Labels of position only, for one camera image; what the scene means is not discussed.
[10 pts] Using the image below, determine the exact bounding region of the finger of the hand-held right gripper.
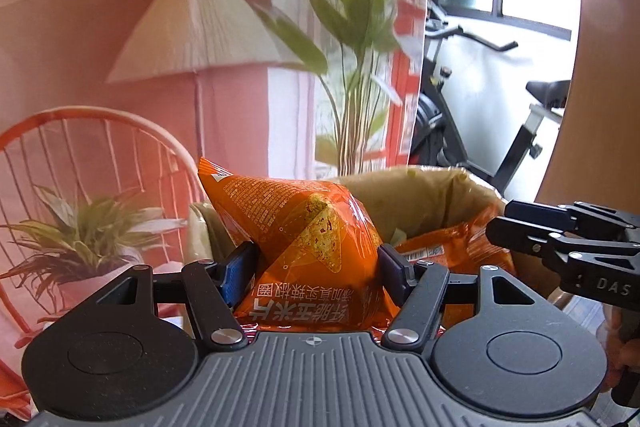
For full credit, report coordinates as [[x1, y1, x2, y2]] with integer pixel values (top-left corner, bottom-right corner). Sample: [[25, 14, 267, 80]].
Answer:
[[486, 216, 582, 259], [504, 200, 640, 239]]

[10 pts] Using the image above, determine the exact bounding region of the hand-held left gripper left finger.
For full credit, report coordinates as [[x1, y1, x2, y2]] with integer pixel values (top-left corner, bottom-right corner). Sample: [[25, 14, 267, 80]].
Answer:
[[75, 242, 259, 352]]

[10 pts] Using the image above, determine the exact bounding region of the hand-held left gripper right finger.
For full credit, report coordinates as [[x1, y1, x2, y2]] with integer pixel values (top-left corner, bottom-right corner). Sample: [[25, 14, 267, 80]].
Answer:
[[377, 244, 543, 351]]

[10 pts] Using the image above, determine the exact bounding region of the orange chip bag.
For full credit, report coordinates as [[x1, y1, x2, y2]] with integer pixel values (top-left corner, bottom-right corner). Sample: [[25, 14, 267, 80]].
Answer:
[[394, 206, 519, 279], [197, 156, 402, 334]]

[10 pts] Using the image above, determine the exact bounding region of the cardboard box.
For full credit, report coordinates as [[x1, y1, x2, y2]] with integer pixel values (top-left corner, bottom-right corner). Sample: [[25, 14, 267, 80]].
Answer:
[[187, 164, 563, 344]]

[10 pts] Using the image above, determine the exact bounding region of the person's right hand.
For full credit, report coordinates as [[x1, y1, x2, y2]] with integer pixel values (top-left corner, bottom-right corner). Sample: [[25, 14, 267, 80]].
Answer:
[[606, 307, 640, 379]]

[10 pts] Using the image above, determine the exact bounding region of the black exercise bike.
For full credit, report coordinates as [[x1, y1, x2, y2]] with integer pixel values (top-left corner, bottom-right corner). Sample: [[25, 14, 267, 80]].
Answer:
[[412, 1, 574, 204]]

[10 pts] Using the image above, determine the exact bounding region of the wooden panel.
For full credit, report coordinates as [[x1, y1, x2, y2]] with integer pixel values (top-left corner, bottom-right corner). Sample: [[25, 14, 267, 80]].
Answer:
[[534, 0, 640, 210]]

